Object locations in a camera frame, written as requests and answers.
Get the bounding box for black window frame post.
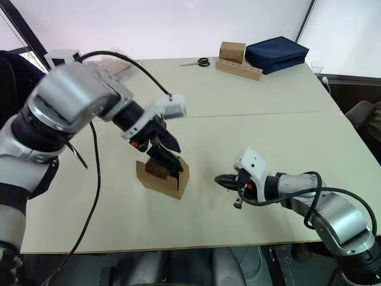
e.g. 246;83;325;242
293;0;317;43
0;0;50;71

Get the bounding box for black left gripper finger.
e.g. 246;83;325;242
146;144;185;174
157;119;182;154

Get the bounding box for black table leg bracket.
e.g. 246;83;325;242
266;244;300;286

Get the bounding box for white electronic device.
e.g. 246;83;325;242
43;48;83;72

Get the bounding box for black handled scissors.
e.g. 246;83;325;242
179;57;211;68

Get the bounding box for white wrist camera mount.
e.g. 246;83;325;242
120;94;188;141
232;147;269;204

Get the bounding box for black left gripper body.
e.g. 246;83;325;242
129;116;167;153

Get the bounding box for navy blue fabric box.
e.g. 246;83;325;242
244;36;310;76

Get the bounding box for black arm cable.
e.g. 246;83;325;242
39;51;174;286
238;170;378;237

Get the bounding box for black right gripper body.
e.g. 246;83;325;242
233;168;258;210

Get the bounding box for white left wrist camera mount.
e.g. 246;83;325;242
120;94;188;141

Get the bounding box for small cardboard box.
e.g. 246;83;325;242
135;156;191;201

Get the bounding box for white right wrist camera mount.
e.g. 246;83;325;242
232;147;269;204

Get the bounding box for dark rounded grey shape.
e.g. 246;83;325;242
211;246;248;286

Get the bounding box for dark brown chair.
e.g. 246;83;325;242
344;100;381;167

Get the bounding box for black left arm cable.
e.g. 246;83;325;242
39;51;174;286

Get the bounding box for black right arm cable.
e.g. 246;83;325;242
238;170;378;237

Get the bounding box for wooden block with holes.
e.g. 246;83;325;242
215;58;264;82

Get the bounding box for closed brown cardboard box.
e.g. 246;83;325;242
218;41;247;64

